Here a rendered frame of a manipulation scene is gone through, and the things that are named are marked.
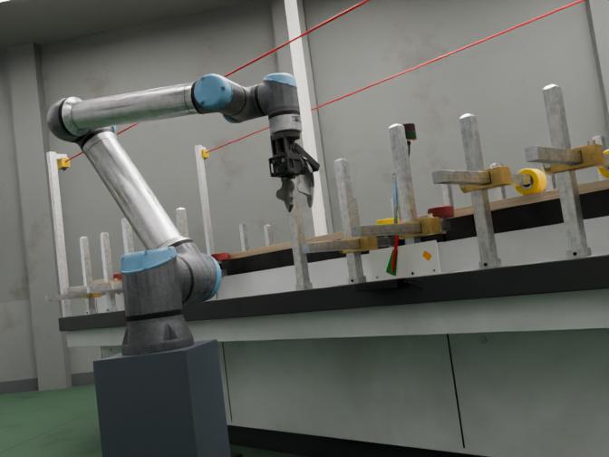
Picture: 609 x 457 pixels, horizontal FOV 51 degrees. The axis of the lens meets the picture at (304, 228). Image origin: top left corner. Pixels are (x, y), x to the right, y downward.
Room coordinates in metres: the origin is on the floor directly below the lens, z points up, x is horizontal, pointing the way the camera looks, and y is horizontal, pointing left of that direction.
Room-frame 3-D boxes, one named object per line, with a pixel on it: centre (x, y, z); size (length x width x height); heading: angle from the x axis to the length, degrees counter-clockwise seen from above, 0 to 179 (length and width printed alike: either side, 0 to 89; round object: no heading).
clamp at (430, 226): (1.95, -0.35, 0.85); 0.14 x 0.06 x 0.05; 44
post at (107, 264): (3.39, 1.07, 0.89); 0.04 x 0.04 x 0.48; 44
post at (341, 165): (2.14, -0.15, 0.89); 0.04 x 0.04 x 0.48; 44
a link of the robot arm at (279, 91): (1.74, 0.02, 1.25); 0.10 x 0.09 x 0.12; 67
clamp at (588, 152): (1.59, -0.69, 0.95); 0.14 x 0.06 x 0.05; 44
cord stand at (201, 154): (4.57, 0.67, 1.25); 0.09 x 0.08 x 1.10; 44
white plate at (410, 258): (1.97, -0.29, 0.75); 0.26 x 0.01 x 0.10; 44
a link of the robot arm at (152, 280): (1.73, 0.43, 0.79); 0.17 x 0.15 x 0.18; 157
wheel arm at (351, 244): (2.08, -0.15, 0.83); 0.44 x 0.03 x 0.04; 134
